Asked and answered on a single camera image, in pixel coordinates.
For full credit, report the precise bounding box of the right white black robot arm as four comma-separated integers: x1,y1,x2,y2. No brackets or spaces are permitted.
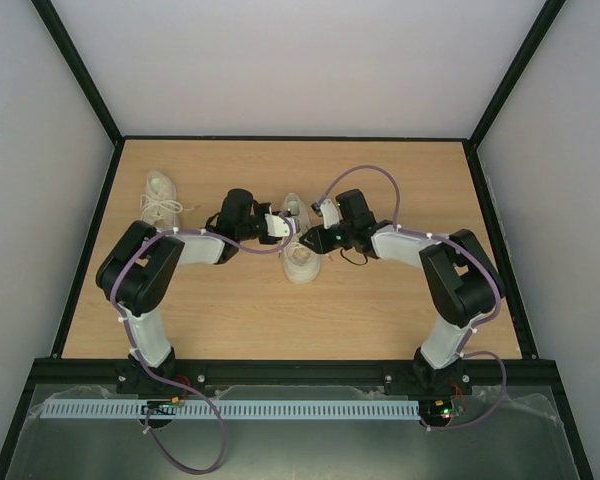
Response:
300,189,504,392

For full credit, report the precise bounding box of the white lace sneaker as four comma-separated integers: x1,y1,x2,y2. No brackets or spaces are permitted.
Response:
140,170,199,230
281,193,322,284

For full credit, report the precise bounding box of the left controller board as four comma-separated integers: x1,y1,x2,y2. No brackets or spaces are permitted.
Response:
139,397,186,416

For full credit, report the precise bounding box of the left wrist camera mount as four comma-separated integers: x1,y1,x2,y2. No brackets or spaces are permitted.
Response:
264,213,298,238

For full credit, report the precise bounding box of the controller board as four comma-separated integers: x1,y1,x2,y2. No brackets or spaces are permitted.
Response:
418,394,466,423
139,397,186,416

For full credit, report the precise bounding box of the white lace sneaker tied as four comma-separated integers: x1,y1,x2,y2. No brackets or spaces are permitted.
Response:
140,170,199,230

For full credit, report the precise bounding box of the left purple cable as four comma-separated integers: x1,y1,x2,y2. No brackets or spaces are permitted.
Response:
108,214,296,473

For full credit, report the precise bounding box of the right controller board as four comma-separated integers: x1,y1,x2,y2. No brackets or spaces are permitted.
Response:
418,394,466,423

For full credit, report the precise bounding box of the light blue slotted cable duct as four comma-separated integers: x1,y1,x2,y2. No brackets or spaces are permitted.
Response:
40,399,420,421

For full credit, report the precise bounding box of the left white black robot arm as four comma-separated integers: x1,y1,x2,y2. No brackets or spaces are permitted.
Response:
96,188,297,369

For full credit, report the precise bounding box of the black aluminium frame rail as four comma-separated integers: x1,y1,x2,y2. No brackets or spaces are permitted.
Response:
27,358,561,386

